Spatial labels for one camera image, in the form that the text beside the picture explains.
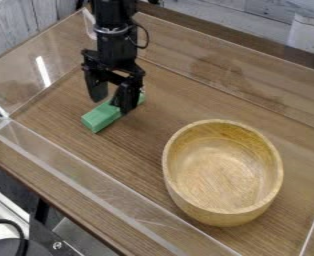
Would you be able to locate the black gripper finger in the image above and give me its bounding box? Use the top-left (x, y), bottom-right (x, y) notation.
top-left (111, 77), bottom-right (143, 115)
top-left (85, 71), bottom-right (108, 102)

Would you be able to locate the green rectangular block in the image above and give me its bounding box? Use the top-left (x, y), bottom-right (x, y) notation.
top-left (80, 93), bottom-right (148, 134)

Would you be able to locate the clear acrylic corner bracket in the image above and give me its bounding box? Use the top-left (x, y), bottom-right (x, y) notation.
top-left (83, 8), bottom-right (96, 40)

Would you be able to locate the grey metal clamp plate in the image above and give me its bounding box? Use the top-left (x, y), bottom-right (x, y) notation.
top-left (29, 218), bottom-right (87, 256)

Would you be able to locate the white cylindrical container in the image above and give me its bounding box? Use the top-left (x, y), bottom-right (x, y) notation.
top-left (287, 10), bottom-right (314, 53)

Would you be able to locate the brown wooden bowl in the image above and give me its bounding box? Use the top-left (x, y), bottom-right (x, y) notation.
top-left (161, 119), bottom-right (284, 227)

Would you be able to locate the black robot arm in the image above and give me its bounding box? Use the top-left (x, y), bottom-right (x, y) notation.
top-left (81, 0), bottom-right (145, 115)

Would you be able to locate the clear acrylic enclosure wall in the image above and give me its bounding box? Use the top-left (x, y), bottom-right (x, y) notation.
top-left (0, 5), bottom-right (314, 256)

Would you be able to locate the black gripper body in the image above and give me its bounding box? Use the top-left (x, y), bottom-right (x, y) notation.
top-left (81, 23), bottom-right (145, 86)

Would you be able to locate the black cable loop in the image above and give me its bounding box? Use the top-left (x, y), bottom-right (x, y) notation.
top-left (0, 218), bottom-right (30, 256)

